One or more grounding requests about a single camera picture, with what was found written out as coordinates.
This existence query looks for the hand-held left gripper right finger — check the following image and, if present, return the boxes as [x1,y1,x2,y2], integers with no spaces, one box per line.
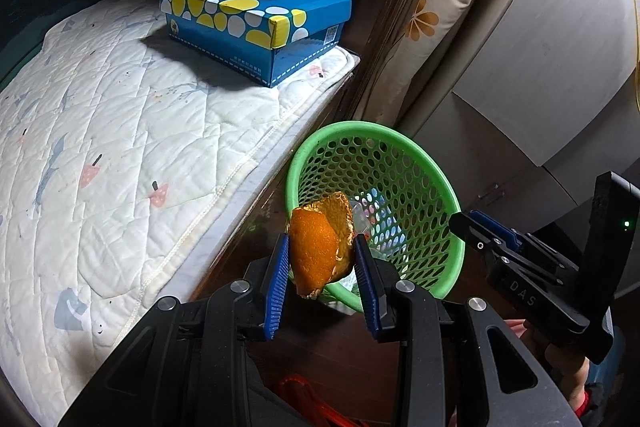
[354,241,571,427]

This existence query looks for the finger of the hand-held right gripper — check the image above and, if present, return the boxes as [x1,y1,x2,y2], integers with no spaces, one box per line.
[470,209,526,250]
[449,211,506,258]

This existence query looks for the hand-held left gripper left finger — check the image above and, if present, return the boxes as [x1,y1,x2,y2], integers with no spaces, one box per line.
[57,234,291,427]

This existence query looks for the orange peel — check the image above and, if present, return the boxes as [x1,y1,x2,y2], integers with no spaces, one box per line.
[289,192,356,300]

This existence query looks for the blue white small wrapper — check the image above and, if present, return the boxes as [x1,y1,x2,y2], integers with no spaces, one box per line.
[350,194,396,240]

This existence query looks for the green plastic mesh basket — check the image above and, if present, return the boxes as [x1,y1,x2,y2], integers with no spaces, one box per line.
[284,121,467,314]

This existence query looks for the person's right hand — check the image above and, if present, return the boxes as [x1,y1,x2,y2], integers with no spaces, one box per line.
[520,319,598,410]

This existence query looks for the red plastic object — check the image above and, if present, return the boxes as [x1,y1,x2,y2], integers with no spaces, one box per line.
[277,374,351,427]

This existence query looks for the white wardrobe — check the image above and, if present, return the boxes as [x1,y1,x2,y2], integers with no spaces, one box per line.
[400,0,640,228]

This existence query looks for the white quilted mat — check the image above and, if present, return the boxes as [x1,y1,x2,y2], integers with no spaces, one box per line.
[0,0,361,403]

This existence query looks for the beige flowered cloth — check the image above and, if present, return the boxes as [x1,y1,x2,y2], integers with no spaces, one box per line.
[370,0,531,128]

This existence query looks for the blue spotted tissue box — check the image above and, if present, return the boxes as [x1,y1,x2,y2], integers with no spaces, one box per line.
[159,0,352,88]

